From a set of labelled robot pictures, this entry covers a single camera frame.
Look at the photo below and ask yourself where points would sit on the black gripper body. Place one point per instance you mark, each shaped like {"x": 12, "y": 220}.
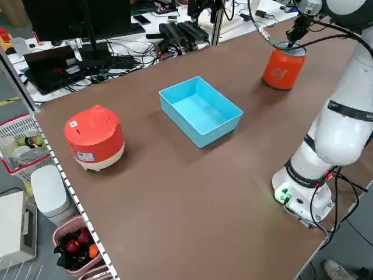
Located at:
{"x": 298, "y": 27}

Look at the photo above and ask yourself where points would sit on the grey swing lid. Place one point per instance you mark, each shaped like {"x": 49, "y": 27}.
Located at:
{"x": 297, "y": 52}

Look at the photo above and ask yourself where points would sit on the orange cylindrical bin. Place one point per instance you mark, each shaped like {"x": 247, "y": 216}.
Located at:
{"x": 282, "y": 70}

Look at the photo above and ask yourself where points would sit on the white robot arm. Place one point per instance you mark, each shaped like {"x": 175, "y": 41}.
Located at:
{"x": 335, "y": 137}

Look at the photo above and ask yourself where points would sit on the blue plastic tray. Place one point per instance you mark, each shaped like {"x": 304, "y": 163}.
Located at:
{"x": 201, "y": 116}

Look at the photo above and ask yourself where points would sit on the white rounded waste bin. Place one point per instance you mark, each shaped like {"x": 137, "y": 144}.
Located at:
{"x": 51, "y": 189}

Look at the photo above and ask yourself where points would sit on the black power adapter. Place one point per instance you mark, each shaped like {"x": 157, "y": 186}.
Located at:
{"x": 262, "y": 13}

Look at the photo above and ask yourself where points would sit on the long black power supply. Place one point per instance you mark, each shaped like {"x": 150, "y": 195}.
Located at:
{"x": 193, "y": 32}
{"x": 172, "y": 32}

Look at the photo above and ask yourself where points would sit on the black phone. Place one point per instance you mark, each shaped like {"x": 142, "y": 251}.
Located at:
{"x": 142, "y": 19}

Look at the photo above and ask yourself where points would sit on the red and beige rice cooker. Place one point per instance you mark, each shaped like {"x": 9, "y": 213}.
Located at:
{"x": 93, "y": 137}

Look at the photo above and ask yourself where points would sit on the black monitor with stand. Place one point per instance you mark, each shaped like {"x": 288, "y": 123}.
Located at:
{"x": 73, "y": 17}

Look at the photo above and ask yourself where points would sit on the black laptop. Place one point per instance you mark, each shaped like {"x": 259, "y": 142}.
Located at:
{"x": 49, "y": 67}

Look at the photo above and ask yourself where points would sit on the clear plastic cup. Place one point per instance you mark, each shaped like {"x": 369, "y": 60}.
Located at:
{"x": 19, "y": 45}

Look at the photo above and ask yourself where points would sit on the white basket red rim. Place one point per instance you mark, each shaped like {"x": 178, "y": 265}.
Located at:
{"x": 23, "y": 128}

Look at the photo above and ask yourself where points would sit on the red apple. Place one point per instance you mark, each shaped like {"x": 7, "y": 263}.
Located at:
{"x": 72, "y": 246}
{"x": 84, "y": 237}

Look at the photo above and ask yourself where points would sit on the pink plastic basket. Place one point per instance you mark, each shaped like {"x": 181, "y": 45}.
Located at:
{"x": 96, "y": 274}
{"x": 68, "y": 223}

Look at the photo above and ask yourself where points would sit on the yellow and red toy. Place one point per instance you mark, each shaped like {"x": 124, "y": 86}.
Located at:
{"x": 5, "y": 39}

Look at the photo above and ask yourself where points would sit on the orange fruit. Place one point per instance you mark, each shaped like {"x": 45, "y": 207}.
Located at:
{"x": 94, "y": 251}

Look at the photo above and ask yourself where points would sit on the black plastic bag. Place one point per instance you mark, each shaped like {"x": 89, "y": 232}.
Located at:
{"x": 68, "y": 261}

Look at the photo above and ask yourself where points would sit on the white metal cabinet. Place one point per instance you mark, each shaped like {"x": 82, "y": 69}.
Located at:
{"x": 11, "y": 224}

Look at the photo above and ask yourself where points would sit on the aluminium frame post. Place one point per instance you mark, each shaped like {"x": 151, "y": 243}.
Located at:
{"x": 17, "y": 84}
{"x": 217, "y": 20}

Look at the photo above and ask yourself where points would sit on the perforated aluminium table rail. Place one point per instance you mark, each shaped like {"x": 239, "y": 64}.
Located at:
{"x": 73, "y": 198}

